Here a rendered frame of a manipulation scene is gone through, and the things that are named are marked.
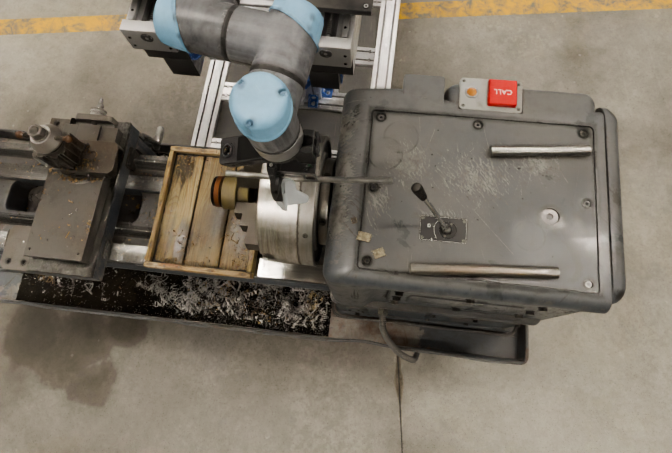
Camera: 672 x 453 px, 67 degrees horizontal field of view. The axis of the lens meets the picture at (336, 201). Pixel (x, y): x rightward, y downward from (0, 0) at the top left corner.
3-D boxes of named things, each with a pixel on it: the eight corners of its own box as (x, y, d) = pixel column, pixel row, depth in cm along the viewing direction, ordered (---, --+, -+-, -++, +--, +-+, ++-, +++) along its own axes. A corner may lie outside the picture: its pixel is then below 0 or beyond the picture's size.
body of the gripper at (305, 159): (318, 183, 86) (310, 165, 74) (268, 180, 86) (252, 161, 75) (322, 140, 87) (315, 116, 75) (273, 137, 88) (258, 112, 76)
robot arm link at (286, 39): (242, -20, 65) (215, 56, 63) (325, -2, 64) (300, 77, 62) (257, 14, 73) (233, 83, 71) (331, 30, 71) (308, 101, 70)
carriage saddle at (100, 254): (142, 130, 154) (133, 121, 149) (104, 281, 141) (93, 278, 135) (49, 122, 157) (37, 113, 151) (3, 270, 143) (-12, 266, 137)
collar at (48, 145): (66, 126, 127) (59, 121, 124) (57, 155, 125) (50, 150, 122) (37, 124, 128) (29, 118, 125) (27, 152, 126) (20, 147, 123)
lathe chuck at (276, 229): (322, 155, 141) (309, 115, 110) (308, 268, 135) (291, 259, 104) (290, 152, 141) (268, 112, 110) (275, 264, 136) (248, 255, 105)
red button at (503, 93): (514, 85, 110) (517, 80, 108) (514, 109, 109) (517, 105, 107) (487, 83, 111) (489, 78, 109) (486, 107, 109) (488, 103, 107)
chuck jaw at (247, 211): (281, 204, 119) (272, 251, 114) (284, 213, 124) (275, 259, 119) (235, 200, 120) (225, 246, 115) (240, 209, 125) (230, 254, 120)
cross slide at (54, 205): (127, 122, 149) (120, 115, 144) (89, 265, 136) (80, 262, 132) (73, 118, 150) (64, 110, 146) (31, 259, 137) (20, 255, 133)
